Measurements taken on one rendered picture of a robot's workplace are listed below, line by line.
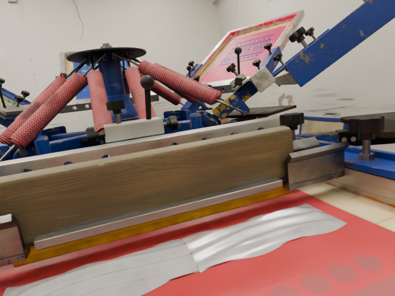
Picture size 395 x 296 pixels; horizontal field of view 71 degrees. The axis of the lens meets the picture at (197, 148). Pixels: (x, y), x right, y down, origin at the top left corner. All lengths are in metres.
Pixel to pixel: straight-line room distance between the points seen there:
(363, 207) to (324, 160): 0.08
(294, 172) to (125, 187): 0.22
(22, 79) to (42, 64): 0.34
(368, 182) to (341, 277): 0.18
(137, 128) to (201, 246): 0.36
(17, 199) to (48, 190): 0.03
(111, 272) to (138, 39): 4.39
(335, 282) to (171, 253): 0.15
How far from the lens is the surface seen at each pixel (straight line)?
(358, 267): 0.30
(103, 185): 0.33
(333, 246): 0.32
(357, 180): 0.45
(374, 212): 0.40
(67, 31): 4.59
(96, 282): 0.30
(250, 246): 0.31
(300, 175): 0.40
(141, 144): 0.56
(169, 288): 0.28
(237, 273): 0.28
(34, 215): 0.34
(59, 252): 0.37
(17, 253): 0.35
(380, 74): 2.63
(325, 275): 0.28
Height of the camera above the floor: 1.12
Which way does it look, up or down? 11 degrees down
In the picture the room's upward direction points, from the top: 7 degrees counter-clockwise
